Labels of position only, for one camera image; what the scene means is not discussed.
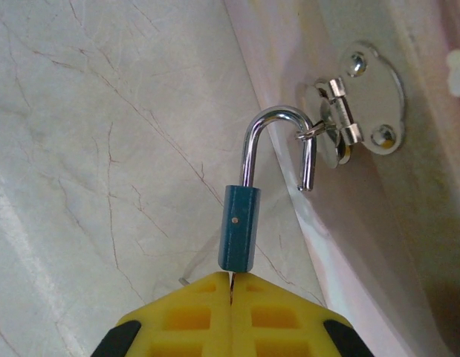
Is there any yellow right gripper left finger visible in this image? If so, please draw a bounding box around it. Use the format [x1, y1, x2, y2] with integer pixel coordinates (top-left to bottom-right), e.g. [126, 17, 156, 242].
[89, 270, 233, 357]

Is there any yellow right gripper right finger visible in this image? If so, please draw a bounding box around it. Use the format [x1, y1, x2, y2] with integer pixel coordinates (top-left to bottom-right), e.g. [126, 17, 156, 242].
[230, 273, 376, 357]

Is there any blue padlock with silver shackle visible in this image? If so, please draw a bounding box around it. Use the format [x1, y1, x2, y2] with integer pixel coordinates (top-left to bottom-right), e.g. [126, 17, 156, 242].
[216, 105, 320, 275]

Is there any clear plastic strip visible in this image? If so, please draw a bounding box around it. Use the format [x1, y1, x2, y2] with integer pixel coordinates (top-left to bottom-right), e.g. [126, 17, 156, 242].
[176, 225, 230, 289]

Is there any pink illustrated tin box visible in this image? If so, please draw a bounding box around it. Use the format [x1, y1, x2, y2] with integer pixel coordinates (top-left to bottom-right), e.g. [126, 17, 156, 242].
[222, 0, 460, 357]

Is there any silver metal hasp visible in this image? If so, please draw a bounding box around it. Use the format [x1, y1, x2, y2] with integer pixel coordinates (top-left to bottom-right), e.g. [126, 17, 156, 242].
[295, 39, 406, 170]

